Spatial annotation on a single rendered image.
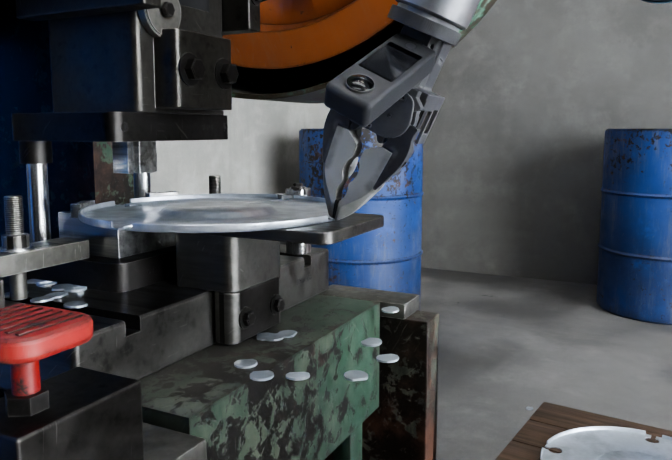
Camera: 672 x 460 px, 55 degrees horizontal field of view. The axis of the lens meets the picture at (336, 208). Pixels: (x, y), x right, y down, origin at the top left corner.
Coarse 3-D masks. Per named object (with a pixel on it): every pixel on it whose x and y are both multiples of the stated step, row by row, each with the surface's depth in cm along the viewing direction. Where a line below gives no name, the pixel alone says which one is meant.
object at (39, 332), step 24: (0, 312) 40; (24, 312) 39; (48, 312) 40; (72, 312) 40; (0, 336) 35; (24, 336) 35; (48, 336) 36; (72, 336) 37; (0, 360) 35; (24, 360) 35; (24, 384) 38
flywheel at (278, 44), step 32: (288, 0) 106; (320, 0) 104; (352, 0) 101; (384, 0) 95; (256, 32) 106; (288, 32) 103; (320, 32) 100; (352, 32) 98; (384, 32) 97; (256, 64) 106; (288, 64) 103; (320, 64) 103; (352, 64) 108
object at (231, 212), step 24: (96, 216) 68; (120, 216) 68; (144, 216) 68; (168, 216) 67; (192, 216) 66; (216, 216) 66; (240, 216) 66; (264, 216) 68; (288, 216) 68; (312, 216) 68
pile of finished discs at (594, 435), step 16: (560, 432) 110; (576, 432) 112; (592, 432) 112; (608, 432) 112; (624, 432) 112; (640, 432) 111; (544, 448) 106; (560, 448) 106; (576, 448) 106; (592, 448) 106; (608, 448) 106; (624, 448) 106; (640, 448) 106; (656, 448) 106
